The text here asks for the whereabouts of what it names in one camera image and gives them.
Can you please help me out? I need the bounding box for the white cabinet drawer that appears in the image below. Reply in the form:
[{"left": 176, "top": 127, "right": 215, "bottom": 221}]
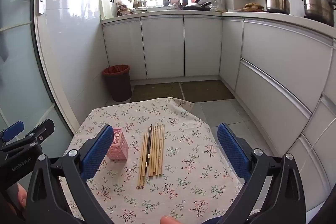
[
  {"left": 234, "top": 59, "right": 314, "bottom": 159},
  {"left": 239, "top": 19, "right": 334, "bottom": 112}
]

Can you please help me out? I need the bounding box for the brown trash bin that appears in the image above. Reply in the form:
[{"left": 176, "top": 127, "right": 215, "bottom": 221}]
[{"left": 102, "top": 64, "right": 132, "bottom": 102}]

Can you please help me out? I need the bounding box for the black chopstick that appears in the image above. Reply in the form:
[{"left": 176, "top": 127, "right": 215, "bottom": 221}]
[
  {"left": 148, "top": 124, "right": 153, "bottom": 165},
  {"left": 145, "top": 130, "right": 151, "bottom": 164}
]

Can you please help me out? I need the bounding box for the red trash bag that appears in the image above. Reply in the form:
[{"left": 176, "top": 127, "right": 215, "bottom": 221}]
[{"left": 102, "top": 64, "right": 131, "bottom": 77}]

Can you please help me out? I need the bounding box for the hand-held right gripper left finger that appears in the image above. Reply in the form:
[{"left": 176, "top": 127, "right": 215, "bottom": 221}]
[{"left": 25, "top": 124, "right": 114, "bottom": 224}]

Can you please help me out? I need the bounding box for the person's right hand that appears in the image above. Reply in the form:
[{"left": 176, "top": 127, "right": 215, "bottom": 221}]
[{"left": 160, "top": 216, "right": 184, "bottom": 224}]

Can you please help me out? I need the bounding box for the white kitchen countertop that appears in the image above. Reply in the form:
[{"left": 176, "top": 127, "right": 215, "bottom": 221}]
[{"left": 101, "top": 9, "right": 336, "bottom": 39}]

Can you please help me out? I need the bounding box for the steel steamer pot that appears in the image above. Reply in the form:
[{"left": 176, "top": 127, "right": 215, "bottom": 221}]
[{"left": 299, "top": 0, "right": 336, "bottom": 26}]

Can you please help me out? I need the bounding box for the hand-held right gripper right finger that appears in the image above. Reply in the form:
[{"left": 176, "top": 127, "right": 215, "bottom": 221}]
[{"left": 217, "top": 123, "right": 306, "bottom": 224}]

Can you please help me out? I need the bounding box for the woven basket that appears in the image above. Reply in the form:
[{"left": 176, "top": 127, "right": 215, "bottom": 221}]
[{"left": 243, "top": 2, "right": 264, "bottom": 11}]

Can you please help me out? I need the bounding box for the bunch of wooden chopsticks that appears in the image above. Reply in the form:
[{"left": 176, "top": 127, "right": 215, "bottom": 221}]
[{"left": 136, "top": 123, "right": 166, "bottom": 190}]

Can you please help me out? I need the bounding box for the white cabinet door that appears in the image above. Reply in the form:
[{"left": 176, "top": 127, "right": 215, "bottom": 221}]
[
  {"left": 219, "top": 17, "right": 244, "bottom": 91},
  {"left": 102, "top": 20, "right": 147, "bottom": 81},
  {"left": 141, "top": 17, "right": 185, "bottom": 79},
  {"left": 183, "top": 15, "right": 223, "bottom": 77}
]

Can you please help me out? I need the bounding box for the brown floor mat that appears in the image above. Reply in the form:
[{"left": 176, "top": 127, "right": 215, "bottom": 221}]
[
  {"left": 130, "top": 82, "right": 184, "bottom": 103},
  {"left": 180, "top": 80, "right": 235, "bottom": 102}
]

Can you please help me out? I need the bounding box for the person's left hand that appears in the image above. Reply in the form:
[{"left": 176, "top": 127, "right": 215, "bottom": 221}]
[{"left": 5, "top": 183, "right": 28, "bottom": 216}]

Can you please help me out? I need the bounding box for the frosted glass door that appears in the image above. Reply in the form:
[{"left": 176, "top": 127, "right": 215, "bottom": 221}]
[{"left": 0, "top": 0, "right": 79, "bottom": 151}]

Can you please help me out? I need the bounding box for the pink perforated utensil holder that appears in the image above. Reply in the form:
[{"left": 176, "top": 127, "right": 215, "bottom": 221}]
[{"left": 106, "top": 128, "right": 129, "bottom": 161}]

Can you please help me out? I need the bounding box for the row of small bottles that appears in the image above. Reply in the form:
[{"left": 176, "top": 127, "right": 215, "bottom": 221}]
[{"left": 117, "top": 0, "right": 147, "bottom": 16}]

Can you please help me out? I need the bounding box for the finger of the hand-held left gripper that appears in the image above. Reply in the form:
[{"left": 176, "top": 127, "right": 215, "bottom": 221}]
[
  {"left": 0, "top": 119, "right": 55, "bottom": 153},
  {"left": 0, "top": 121, "right": 25, "bottom": 144}
]

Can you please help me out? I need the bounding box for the white cutting board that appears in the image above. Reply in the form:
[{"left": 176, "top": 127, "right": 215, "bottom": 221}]
[{"left": 99, "top": 0, "right": 116, "bottom": 20}]

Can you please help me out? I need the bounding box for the floral tablecloth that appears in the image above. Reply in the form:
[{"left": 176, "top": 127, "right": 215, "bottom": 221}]
[{"left": 59, "top": 97, "right": 243, "bottom": 224}]

